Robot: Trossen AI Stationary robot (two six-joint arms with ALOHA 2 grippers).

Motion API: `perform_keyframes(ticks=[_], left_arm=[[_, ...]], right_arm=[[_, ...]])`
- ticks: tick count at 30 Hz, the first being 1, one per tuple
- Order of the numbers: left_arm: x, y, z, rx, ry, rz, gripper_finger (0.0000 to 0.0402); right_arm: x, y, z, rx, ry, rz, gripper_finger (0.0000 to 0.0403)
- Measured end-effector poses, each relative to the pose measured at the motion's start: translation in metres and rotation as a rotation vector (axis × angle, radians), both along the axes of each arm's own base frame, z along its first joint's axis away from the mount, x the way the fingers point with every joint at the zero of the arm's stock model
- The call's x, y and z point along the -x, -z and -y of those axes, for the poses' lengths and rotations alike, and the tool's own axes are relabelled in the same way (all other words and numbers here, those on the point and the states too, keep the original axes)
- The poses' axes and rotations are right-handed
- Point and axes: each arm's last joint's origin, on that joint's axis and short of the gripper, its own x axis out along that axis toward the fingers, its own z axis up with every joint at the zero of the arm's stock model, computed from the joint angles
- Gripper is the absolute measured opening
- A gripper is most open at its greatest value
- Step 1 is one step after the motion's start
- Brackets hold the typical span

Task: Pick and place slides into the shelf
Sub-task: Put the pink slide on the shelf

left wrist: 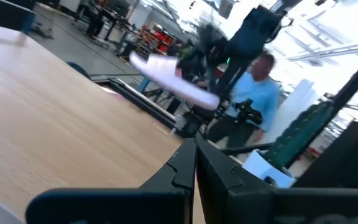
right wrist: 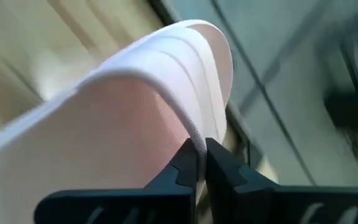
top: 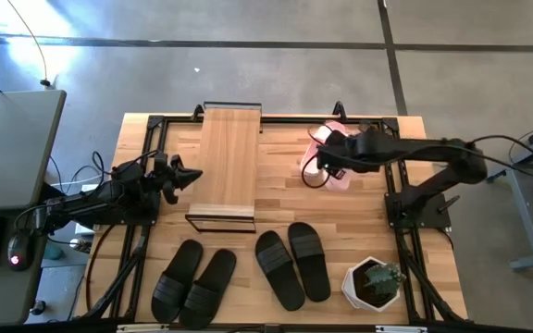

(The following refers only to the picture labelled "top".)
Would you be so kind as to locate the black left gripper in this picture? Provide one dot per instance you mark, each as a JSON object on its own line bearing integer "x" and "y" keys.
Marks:
{"x": 164, "y": 178}

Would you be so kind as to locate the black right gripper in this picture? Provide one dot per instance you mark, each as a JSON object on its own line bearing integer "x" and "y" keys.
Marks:
{"x": 340, "y": 152}

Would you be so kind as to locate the wooden shelf with black frame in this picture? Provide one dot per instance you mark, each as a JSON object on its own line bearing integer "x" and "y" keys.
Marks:
{"x": 229, "y": 162}

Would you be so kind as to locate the black slide sandal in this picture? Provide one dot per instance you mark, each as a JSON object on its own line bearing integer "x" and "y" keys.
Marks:
{"x": 310, "y": 263}
{"x": 208, "y": 291}
{"x": 176, "y": 277}
{"x": 278, "y": 268}

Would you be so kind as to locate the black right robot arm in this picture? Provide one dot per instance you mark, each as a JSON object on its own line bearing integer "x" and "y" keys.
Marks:
{"x": 433, "y": 148}

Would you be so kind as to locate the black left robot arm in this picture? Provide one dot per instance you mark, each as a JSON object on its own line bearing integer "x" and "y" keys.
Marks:
{"x": 109, "y": 194}

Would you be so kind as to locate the dark table clamp hook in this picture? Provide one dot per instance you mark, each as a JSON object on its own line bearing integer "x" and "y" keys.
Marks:
{"x": 339, "y": 104}
{"x": 196, "y": 110}

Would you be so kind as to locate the small white-capped bottle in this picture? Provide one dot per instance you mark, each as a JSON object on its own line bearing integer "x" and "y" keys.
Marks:
{"x": 81, "y": 244}

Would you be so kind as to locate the small green cactus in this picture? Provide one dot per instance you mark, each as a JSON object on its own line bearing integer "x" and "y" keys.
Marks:
{"x": 382, "y": 279}

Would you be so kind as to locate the white hexagonal planter pot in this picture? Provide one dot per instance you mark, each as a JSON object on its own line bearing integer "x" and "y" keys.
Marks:
{"x": 350, "y": 296}

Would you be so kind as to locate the small teal object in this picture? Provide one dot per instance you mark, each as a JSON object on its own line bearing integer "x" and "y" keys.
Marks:
{"x": 54, "y": 252}

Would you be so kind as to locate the large grey desk top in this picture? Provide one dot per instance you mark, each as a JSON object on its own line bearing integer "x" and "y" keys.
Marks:
{"x": 12, "y": 148}

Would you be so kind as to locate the black computer mouse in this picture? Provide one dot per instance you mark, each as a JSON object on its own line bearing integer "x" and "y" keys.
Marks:
{"x": 21, "y": 247}

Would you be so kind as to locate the black round knob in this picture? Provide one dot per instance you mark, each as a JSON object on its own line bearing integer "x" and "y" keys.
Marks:
{"x": 38, "y": 308}

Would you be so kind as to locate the black aluminium rig frame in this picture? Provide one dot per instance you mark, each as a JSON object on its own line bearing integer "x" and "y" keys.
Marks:
{"x": 285, "y": 121}

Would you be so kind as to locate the silver metal bracket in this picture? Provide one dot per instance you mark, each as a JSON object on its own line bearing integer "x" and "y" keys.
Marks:
{"x": 400, "y": 329}
{"x": 141, "y": 328}

